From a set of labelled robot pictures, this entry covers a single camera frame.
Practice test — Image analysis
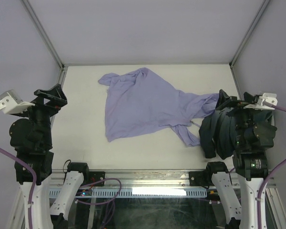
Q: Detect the aluminium right frame post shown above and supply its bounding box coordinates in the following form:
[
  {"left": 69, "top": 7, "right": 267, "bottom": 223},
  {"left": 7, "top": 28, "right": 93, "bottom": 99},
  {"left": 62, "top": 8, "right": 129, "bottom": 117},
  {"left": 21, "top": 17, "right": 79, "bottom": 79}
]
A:
[{"left": 228, "top": 0, "right": 272, "bottom": 66}]

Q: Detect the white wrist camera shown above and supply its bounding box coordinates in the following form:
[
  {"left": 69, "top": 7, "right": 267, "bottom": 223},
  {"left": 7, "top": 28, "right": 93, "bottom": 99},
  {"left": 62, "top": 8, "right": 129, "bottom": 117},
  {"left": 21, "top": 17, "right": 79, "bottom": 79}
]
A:
[
  {"left": 0, "top": 90, "right": 35, "bottom": 115},
  {"left": 244, "top": 93, "right": 278, "bottom": 110}
]

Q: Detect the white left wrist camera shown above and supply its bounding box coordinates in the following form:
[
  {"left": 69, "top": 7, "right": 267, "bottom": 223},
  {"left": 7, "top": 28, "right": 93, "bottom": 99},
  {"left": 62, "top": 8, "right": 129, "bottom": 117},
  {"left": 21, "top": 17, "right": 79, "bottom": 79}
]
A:
[{"left": 0, "top": 90, "right": 35, "bottom": 115}]

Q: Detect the aluminium mounting rail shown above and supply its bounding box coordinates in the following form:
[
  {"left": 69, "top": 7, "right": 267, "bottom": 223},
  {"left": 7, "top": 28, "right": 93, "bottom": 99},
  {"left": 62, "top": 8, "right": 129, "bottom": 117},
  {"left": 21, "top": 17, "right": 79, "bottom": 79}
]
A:
[{"left": 20, "top": 168, "right": 276, "bottom": 189}]

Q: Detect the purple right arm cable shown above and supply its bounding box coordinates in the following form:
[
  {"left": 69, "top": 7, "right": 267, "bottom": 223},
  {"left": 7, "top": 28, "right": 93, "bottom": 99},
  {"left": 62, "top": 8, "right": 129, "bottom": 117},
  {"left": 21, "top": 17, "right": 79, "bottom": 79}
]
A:
[{"left": 195, "top": 101, "right": 286, "bottom": 229}]

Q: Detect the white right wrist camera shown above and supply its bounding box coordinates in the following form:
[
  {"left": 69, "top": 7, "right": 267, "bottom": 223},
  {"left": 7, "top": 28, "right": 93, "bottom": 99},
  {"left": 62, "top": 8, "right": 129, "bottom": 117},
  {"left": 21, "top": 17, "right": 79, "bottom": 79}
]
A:
[{"left": 244, "top": 93, "right": 278, "bottom": 110}]

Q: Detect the lilac purple jacket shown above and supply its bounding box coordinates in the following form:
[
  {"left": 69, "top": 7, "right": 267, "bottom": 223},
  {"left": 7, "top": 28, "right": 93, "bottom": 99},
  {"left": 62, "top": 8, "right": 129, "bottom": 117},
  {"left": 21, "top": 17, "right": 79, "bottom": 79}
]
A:
[{"left": 98, "top": 68, "right": 219, "bottom": 146}]

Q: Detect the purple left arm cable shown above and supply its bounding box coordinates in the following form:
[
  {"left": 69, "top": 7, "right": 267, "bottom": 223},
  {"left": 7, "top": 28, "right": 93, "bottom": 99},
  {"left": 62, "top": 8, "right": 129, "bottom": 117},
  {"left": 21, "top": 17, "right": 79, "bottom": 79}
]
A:
[{"left": 0, "top": 142, "right": 122, "bottom": 229}]

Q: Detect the dark green grey jacket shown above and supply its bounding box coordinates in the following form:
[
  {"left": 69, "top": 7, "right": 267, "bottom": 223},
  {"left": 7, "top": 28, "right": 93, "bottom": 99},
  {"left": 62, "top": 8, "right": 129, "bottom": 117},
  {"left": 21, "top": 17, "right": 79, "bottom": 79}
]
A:
[{"left": 199, "top": 104, "right": 277, "bottom": 160}]

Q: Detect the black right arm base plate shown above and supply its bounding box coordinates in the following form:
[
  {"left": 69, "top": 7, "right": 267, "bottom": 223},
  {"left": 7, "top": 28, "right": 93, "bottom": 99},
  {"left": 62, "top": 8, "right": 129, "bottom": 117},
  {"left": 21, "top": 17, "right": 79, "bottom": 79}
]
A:
[{"left": 188, "top": 170, "right": 213, "bottom": 188}]

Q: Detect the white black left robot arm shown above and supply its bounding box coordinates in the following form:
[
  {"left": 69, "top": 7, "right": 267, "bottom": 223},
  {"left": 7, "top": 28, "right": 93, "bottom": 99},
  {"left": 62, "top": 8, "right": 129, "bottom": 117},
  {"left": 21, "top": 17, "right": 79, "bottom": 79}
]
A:
[{"left": 9, "top": 83, "right": 91, "bottom": 229}]

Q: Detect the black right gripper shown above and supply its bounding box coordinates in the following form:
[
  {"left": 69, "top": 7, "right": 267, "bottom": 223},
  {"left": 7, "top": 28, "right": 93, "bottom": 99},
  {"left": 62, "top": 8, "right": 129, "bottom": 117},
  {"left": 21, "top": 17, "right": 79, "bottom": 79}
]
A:
[{"left": 215, "top": 88, "right": 263, "bottom": 146}]

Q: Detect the aluminium left frame post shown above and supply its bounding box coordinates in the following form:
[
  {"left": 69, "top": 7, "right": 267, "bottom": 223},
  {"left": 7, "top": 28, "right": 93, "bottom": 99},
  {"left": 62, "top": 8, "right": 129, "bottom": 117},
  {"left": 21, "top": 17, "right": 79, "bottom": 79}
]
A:
[{"left": 20, "top": 0, "right": 64, "bottom": 69}]

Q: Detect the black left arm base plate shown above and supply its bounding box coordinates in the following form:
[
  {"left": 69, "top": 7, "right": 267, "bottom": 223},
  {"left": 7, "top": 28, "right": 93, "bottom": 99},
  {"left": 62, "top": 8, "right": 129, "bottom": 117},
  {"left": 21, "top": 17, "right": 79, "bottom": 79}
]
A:
[{"left": 88, "top": 171, "right": 105, "bottom": 188}]

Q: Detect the white slotted cable duct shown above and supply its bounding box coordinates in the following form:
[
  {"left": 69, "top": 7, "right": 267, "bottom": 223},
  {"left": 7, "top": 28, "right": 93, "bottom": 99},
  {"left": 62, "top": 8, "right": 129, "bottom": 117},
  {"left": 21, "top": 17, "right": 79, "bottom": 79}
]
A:
[{"left": 47, "top": 188, "right": 208, "bottom": 198}]

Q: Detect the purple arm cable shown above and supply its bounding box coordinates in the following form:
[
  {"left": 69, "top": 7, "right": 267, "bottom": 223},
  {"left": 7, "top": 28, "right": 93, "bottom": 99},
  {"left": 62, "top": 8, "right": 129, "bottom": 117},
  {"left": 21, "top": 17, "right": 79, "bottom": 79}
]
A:
[
  {"left": 0, "top": 142, "right": 122, "bottom": 229},
  {"left": 195, "top": 101, "right": 286, "bottom": 229}
]

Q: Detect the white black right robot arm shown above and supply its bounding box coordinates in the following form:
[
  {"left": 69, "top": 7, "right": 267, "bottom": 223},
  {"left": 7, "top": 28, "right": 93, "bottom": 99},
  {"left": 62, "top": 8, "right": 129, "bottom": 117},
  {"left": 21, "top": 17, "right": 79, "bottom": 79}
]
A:
[{"left": 199, "top": 90, "right": 277, "bottom": 229}]

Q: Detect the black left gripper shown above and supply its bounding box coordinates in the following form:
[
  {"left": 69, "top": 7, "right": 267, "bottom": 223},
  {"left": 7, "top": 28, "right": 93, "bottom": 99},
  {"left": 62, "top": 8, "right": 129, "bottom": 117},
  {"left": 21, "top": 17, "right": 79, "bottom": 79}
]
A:
[{"left": 15, "top": 83, "right": 67, "bottom": 147}]

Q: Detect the aluminium frame post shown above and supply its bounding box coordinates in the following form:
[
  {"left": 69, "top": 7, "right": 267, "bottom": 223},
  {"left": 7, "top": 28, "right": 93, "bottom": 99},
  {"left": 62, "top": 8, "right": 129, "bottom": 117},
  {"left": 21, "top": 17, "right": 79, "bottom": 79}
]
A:
[
  {"left": 228, "top": 0, "right": 272, "bottom": 66},
  {"left": 20, "top": 0, "right": 64, "bottom": 69}
]

